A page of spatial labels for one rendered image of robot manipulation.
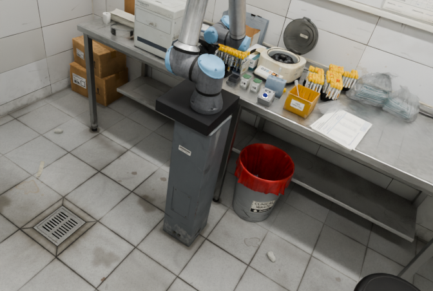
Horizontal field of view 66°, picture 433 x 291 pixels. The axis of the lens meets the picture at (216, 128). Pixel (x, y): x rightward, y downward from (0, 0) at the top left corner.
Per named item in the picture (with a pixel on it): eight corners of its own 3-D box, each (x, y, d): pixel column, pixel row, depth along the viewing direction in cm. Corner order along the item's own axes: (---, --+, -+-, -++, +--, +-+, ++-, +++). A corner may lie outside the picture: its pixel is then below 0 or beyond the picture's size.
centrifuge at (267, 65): (247, 73, 200) (252, 54, 193) (272, 60, 220) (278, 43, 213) (281, 90, 190) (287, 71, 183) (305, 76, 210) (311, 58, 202)
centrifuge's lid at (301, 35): (290, 11, 201) (296, 11, 207) (276, 51, 214) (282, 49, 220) (322, 24, 192) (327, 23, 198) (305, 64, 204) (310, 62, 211)
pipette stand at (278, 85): (261, 93, 183) (266, 78, 177) (265, 88, 189) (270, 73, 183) (279, 100, 181) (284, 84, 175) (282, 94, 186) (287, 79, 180)
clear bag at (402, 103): (375, 106, 193) (386, 85, 185) (388, 99, 203) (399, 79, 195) (408, 125, 183) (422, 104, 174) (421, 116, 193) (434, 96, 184)
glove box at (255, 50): (237, 64, 207) (240, 50, 201) (253, 53, 224) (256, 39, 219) (254, 71, 203) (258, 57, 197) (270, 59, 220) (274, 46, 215)
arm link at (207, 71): (214, 98, 142) (218, 70, 133) (187, 86, 146) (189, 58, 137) (226, 85, 150) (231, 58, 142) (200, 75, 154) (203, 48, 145)
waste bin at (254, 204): (214, 208, 226) (225, 161, 200) (238, 178, 253) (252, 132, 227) (263, 237, 214) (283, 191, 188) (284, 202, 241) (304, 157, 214)
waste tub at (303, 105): (282, 108, 175) (287, 92, 169) (292, 98, 185) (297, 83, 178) (305, 119, 170) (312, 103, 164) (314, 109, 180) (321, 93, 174)
